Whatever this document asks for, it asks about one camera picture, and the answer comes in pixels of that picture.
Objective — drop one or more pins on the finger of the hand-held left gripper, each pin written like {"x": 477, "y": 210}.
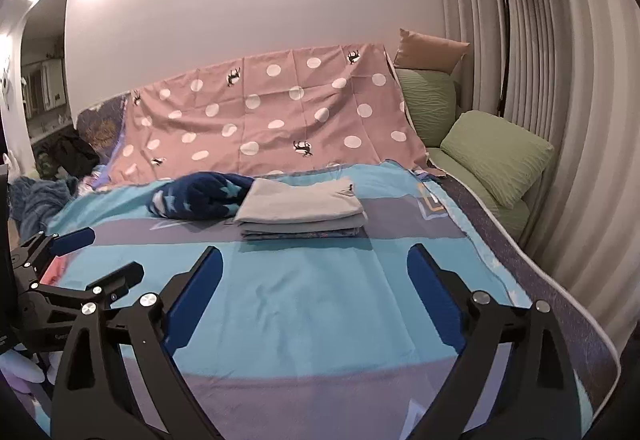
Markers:
{"x": 75, "y": 237}
{"x": 120, "y": 277}

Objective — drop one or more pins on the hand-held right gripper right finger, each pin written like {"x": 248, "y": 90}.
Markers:
{"x": 435, "y": 300}

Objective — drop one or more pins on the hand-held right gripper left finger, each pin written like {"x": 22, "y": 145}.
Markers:
{"x": 200, "y": 295}

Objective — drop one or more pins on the light grey sweatshirt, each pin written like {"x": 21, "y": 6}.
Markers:
{"x": 300, "y": 202}

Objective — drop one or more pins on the black clothes pile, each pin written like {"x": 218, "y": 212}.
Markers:
{"x": 75, "y": 154}

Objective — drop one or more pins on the person's left hand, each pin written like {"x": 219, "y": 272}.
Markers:
{"x": 22, "y": 372}

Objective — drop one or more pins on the folded coral pink cloth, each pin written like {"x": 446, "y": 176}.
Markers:
{"x": 56, "y": 270}

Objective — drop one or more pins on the teal blue blanket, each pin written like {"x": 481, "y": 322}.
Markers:
{"x": 35, "y": 200}

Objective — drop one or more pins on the grey green camouflage garment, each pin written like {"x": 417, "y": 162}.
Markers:
{"x": 45, "y": 162}

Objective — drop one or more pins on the purple bed sheet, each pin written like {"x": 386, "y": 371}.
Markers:
{"x": 525, "y": 270}

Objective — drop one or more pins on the navy star print blanket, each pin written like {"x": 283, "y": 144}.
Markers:
{"x": 200, "y": 195}

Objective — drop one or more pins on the turquoise grey patterned bedspread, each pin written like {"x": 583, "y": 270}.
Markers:
{"x": 300, "y": 295}

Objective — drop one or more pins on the purple gold print headboard cloth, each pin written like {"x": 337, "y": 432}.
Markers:
{"x": 102, "y": 124}

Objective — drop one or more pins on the folded floral cloth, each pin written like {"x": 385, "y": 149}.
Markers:
{"x": 320, "y": 235}

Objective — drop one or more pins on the mirror cabinet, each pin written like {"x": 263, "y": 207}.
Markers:
{"x": 45, "y": 87}

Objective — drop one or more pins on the green pillow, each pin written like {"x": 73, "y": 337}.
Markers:
{"x": 495, "y": 154}
{"x": 430, "y": 104}

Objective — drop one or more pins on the pink polka dot sheet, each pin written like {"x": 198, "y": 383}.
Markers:
{"x": 280, "y": 119}

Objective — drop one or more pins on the pale pleated curtain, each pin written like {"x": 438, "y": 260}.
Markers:
{"x": 575, "y": 94}

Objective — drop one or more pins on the beige pillow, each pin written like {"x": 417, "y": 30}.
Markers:
{"x": 430, "y": 50}

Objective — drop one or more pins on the white bear wall decoration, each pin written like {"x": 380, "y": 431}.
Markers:
{"x": 5, "y": 79}

